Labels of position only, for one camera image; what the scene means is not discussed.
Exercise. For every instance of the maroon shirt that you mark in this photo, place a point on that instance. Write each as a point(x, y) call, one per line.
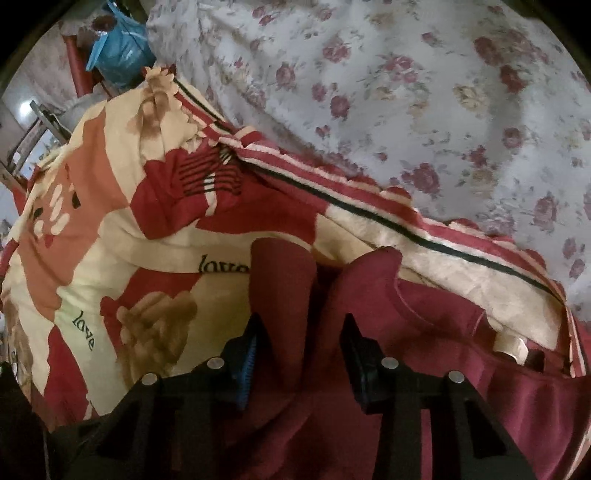
point(438, 392)

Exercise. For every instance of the white floral quilt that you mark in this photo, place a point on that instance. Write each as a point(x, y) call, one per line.
point(392, 92)

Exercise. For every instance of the blue plastic bag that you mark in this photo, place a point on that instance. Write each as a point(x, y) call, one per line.
point(120, 50)

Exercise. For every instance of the metal folding rack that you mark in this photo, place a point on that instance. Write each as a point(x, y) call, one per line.
point(34, 134)

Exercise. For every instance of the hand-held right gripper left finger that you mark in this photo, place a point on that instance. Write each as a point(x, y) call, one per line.
point(245, 364)

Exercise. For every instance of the printed red cream blanket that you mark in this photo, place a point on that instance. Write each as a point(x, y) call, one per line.
point(115, 221)

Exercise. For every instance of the clear plastic bag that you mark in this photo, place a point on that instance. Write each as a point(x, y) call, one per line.
point(94, 30)

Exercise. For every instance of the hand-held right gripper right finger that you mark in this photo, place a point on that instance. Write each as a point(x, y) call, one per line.
point(359, 369)

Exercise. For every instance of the pale floral sheet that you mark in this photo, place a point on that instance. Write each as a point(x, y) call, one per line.
point(48, 60)

